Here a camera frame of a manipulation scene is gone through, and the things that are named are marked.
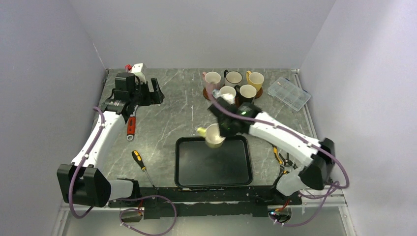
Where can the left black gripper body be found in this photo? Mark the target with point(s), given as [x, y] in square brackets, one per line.
[141, 96]

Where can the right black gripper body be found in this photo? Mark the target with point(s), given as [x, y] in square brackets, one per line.
[225, 130]

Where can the pale yellow mug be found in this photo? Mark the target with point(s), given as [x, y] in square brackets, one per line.
[211, 135]

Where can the light blue mug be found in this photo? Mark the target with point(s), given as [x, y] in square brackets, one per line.
[227, 93]

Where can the black handled cream mug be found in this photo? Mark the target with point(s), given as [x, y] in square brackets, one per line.
[245, 94]

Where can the brown wooden coaster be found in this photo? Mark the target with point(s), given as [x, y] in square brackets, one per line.
[206, 94]
[259, 93]

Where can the white ribbed mug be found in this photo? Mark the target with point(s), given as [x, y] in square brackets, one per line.
[233, 78]

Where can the pink mug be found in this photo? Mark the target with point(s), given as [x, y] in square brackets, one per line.
[212, 81]

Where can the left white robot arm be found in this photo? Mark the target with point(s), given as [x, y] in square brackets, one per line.
[81, 181]

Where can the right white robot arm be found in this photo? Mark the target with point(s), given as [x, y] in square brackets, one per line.
[314, 163]

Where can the black plastic tray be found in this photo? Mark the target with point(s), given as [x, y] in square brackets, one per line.
[197, 165]

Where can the yellow black screwdriver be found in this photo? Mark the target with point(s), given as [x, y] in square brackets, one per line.
[138, 159]

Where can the clear plastic organizer box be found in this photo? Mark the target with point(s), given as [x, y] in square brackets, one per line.
[287, 92]

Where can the red handled adjustable wrench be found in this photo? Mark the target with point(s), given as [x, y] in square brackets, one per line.
[131, 126]

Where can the yellow handled pliers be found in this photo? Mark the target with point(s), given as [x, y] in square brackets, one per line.
[277, 156]

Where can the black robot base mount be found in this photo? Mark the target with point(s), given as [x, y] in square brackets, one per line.
[214, 201]

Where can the aluminium frame rail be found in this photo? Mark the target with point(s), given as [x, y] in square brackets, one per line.
[82, 183]

